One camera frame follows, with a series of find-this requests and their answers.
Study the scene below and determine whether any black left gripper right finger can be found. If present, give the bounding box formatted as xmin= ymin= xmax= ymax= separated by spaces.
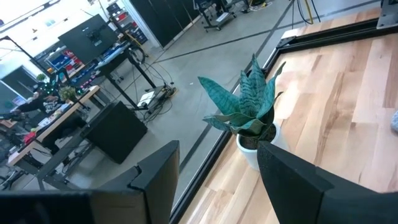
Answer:
xmin=257 ymin=140 xmax=398 ymax=224

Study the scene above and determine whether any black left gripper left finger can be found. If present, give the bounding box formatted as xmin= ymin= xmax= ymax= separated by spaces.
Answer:
xmin=0 ymin=139 xmax=180 ymax=224

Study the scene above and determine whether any white plant pot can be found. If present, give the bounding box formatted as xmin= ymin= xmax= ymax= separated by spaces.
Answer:
xmin=235 ymin=119 xmax=290 ymax=172

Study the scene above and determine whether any black box cabinet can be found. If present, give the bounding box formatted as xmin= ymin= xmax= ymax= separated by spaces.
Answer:
xmin=80 ymin=101 xmax=149 ymax=165

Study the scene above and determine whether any white floor device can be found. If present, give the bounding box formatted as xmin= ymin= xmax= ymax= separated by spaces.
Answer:
xmin=136 ymin=85 xmax=175 ymax=110

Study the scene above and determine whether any green snake plant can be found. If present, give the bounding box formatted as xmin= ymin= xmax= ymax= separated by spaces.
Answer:
xmin=198 ymin=53 xmax=287 ymax=136

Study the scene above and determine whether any wooden top desk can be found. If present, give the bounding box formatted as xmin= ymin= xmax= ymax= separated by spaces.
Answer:
xmin=7 ymin=85 xmax=101 ymax=167

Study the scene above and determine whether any grey waffle dish cloth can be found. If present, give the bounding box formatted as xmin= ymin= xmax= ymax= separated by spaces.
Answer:
xmin=390 ymin=109 xmax=398 ymax=133

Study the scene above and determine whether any red cloth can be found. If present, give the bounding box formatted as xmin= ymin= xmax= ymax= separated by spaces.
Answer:
xmin=23 ymin=131 xmax=37 ymax=144

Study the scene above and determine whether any person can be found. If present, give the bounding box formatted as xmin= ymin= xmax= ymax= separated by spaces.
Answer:
xmin=12 ymin=88 xmax=63 ymax=118

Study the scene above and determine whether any shelf with coloured boxes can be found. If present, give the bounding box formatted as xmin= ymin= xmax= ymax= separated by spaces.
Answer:
xmin=46 ymin=49 xmax=85 ymax=75

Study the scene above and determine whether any black flat screen television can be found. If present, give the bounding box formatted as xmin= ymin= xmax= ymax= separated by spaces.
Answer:
xmin=58 ymin=14 xmax=119 ymax=65

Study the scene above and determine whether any storage rack with bins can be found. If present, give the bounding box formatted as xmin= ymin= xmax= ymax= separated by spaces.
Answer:
xmin=107 ymin=1 xmax=149 ymax=44

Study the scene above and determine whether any black cabinet row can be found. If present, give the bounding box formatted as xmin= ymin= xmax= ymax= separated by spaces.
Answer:
xmin=129 ymin=0 xmax=203 ymax=49

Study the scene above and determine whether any black rolling stand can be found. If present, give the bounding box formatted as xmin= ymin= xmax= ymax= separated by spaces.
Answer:
xmin=192 ymin=0 xmax=249 ymax=32

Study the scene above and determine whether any black desk with cables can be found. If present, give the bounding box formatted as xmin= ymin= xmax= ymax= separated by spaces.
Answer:
xmin=93 ymin=42 xmax=178 ymax=114

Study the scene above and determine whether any black aluminium table frame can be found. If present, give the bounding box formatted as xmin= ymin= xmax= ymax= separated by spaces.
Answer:
xmin=169 ymin=17 xmax=398 ymax=224

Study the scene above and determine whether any yellow cable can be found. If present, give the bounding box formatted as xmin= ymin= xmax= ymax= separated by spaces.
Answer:
xmin=303 ymin=0 xmax=315 ymax=25

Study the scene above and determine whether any grey metal bracket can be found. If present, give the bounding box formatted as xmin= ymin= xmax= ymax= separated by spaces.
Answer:
xmin=376 ymin=0 xmax=398 ymax=29

